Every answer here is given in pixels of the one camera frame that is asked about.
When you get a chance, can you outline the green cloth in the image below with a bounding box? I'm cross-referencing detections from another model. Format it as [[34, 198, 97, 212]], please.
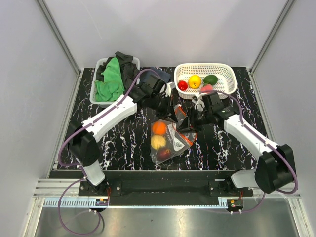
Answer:
[[94, 57, 125, 102]]

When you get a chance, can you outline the orange fake fruit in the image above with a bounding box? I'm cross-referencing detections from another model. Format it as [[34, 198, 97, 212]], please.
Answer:
[[152, 121, 167, 136]]

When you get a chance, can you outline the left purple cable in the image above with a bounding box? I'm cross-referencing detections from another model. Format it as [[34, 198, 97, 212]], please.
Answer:
[[57, 68, 163, 235]]

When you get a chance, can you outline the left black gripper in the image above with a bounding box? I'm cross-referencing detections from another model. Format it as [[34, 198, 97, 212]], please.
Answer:
[[149, 94, 178, 123]]

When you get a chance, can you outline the black cloth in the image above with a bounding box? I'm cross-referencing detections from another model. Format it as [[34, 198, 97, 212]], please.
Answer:
[[95, 51, 140, 90]]

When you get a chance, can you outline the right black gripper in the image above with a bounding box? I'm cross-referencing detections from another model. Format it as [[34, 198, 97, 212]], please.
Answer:
[[176, 107, 212, 134]]

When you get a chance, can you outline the white slotted cable duct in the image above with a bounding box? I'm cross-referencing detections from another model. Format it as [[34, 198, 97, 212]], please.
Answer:
[[43, 198, 230, 209]]

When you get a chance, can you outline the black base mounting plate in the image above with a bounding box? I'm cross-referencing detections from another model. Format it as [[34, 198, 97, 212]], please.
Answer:
[[79, 170, 253, 206]]

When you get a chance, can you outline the purple cable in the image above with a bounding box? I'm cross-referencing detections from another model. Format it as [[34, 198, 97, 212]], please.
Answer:
[[197, 90, 299, 215], [57, 68, 163, 235]]

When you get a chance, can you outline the dark red fake fruit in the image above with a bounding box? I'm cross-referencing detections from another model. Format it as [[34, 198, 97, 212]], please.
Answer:
[[157, 149, 172, 161]]

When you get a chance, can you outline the clear zip top bag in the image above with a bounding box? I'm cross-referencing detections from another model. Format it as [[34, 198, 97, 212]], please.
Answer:
[[151, 104, 198, 165]]

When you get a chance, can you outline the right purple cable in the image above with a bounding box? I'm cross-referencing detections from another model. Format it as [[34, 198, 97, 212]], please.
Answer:
[[197, 90, 299, 215]]

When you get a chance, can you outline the pink fake peach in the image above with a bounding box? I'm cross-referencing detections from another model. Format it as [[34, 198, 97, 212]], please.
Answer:
[[200, 84, 213, 93]]

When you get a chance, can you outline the folded dark blue cloth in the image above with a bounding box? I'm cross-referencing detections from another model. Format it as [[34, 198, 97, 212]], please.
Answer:
[[140, 67, 171, 83]]

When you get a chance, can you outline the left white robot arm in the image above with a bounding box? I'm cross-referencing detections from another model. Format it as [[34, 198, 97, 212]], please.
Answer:
[[66, 75, 177, 196]]

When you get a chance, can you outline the white perforated basket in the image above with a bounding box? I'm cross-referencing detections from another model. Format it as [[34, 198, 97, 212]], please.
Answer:
[[174, 63, 237, 100]]

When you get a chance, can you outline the dark green fake vegetable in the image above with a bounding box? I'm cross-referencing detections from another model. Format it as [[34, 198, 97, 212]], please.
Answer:
[[203, 75, 219, 85]]

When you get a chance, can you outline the yellow fake fruit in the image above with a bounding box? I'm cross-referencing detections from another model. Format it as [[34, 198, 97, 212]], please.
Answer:
[[151, 135, 166, 150]]

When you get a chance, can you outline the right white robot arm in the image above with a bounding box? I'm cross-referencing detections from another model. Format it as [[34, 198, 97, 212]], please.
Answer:
[[177, 90, 298, 196]]

